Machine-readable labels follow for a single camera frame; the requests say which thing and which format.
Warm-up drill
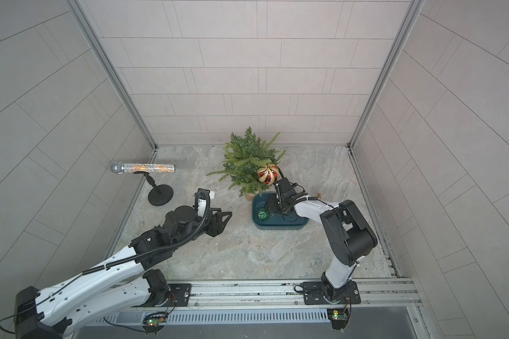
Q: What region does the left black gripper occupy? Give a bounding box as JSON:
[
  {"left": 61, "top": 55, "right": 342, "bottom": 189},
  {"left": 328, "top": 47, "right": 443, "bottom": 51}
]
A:
[{"left": 172, "top": 208, "right": 235, "bottom": 250}]

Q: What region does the red gold striped ornament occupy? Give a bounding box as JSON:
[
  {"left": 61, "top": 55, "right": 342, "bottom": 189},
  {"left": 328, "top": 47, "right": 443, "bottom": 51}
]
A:
[{"left": 257, "top": 163, "right": 278, "bottom": 185}]

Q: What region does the green glitter ball ornament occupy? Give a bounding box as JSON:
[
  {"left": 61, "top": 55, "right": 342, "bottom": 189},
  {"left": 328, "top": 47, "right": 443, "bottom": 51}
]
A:
[{"left": 254, "top": 207, "right": 273, "bottom": 223}]

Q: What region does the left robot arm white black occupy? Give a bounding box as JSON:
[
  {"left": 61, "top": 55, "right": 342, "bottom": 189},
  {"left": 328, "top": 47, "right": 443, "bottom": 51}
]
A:
[{"left": 14, "top": 206, "right": 233, "bottom": 338}]

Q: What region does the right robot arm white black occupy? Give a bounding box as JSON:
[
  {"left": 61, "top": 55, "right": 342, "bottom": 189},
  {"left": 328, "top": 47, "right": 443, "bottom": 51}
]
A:
[{"left": 266, "top": 169, "right": 378, "bottom": 304}]

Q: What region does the small green christmas tree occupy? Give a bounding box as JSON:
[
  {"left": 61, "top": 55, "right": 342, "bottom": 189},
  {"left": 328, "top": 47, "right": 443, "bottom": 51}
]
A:
[{"left": 210, "top": 127, "right": 285, "bottom": 196}]

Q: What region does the teal plastic tray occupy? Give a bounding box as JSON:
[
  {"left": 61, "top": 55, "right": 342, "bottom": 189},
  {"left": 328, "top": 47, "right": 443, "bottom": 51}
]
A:
[{"left": 252, "top": 192, "right": 309, "bottom": 230}]

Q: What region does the glitter microphone on stand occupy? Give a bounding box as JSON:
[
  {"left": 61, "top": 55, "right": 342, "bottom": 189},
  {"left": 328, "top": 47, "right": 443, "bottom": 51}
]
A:
[{"left": 110, "top": 162, "right": 175, "bottom": 206}]

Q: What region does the right circuit board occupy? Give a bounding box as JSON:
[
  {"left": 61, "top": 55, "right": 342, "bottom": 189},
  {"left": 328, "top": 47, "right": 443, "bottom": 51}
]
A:
[{"left": 327, "top": 306, "right": 351, "bottom": 331}]

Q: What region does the right corner aluminium profile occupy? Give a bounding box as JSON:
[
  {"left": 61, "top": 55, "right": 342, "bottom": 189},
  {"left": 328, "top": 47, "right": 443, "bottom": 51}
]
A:
[{"left": 349, "top": 0, "right": 425, "bottom": 151}]

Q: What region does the corner aluminium profile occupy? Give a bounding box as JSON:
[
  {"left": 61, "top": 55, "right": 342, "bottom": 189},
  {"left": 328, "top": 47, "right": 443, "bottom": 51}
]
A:
[
  {"left": 64, "top": 0, "right": 158, "bottom": 152},
  {"left": 349, "top": 0, "right": 425, "bottom": 151}
]

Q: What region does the left corner aluminium profile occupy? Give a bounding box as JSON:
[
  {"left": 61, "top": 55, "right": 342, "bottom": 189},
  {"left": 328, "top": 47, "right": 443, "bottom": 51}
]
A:
[{"left": 64, "top": 0, "right": 158, "bottom": 152}]

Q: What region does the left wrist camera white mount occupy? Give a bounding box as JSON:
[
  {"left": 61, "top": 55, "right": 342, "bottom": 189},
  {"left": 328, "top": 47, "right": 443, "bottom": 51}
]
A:
[{"left": 195, "top": 189, "right": 207, "bottom": 217}]

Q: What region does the left black corrugated cable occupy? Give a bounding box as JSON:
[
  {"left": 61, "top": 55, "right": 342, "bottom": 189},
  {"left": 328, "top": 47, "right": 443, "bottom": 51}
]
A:
[{"left": 0, "top": 189, "right": 212, "bottom": 336}]

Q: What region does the left circuit board with wires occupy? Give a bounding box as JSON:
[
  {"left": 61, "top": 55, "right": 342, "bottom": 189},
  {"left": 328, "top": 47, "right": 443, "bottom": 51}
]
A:
[{"left": 103, "top": 291, "right": 178, "bottom": 336}]

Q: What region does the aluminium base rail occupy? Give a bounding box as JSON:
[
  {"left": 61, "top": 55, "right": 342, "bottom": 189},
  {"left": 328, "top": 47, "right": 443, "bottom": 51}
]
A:
[{"left": 63, "top": 277, "right": 423, "bottom": 312}]

